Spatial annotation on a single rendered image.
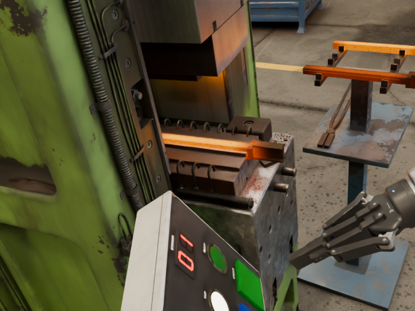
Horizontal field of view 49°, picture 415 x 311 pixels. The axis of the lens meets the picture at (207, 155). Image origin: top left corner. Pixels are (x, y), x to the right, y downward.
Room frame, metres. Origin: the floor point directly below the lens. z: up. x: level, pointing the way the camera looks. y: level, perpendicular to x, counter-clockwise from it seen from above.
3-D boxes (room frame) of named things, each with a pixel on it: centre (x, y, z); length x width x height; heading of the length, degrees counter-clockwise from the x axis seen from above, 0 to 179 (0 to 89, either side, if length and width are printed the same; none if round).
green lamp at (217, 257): (0.56, 0.01, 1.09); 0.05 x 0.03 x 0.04; 150
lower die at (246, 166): (1.10, 0.08, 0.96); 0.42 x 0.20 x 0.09; 60
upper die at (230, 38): (1.10, 0.08, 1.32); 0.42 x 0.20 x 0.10; 60
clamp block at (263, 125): (1.18, -0.14, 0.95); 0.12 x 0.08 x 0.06; 60
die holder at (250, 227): (1.15, 0.06, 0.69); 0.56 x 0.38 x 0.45; 60
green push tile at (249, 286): (0.56, -0.03, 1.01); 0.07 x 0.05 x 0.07; 175
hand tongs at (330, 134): (1.57, -0.57, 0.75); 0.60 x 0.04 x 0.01; 147
